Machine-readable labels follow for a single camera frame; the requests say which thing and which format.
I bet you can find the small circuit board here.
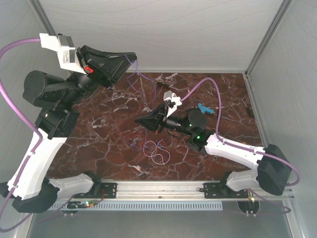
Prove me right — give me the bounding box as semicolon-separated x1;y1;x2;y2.
83;200;99;208

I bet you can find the left black mount plate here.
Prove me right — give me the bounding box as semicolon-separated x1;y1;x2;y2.
92;182;117;199

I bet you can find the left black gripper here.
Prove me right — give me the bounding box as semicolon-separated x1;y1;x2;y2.
62;45;141;107

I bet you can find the small black screwdriver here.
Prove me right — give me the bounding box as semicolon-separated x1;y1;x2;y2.
241;99;255;119

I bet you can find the right black mount plate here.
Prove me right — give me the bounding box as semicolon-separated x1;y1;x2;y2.
198;182;249;199

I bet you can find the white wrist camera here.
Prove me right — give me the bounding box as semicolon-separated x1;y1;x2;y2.
39;33;85;74
163;91;182;118

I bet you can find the blue wire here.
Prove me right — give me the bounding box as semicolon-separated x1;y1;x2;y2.
131;138;169;159

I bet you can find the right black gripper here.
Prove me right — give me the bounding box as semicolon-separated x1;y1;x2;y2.
133;103;192;137

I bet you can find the blue toy drill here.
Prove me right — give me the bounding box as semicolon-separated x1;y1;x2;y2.
198;103;214;115

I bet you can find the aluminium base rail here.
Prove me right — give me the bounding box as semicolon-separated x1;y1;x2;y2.
44;180;295;201

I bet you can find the black yellow screwdriver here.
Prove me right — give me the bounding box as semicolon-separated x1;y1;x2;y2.
157;81;173;88

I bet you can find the purple wire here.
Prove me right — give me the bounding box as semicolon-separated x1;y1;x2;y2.
125;54;159;105

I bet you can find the black mount plate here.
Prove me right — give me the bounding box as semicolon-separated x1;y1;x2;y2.
92;182;117;199
198;182;249;199

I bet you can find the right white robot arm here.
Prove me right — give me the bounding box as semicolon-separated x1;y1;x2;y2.
135;105;291;197

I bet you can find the grey slotted cable duct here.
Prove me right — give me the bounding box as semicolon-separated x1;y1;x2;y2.
49;201;223;211

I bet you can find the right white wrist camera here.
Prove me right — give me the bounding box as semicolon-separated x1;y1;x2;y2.
163;91;182;118

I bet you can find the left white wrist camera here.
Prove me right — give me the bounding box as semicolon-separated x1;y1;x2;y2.
39;33;85;74

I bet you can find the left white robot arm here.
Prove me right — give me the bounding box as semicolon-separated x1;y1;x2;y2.
0;46;137;213

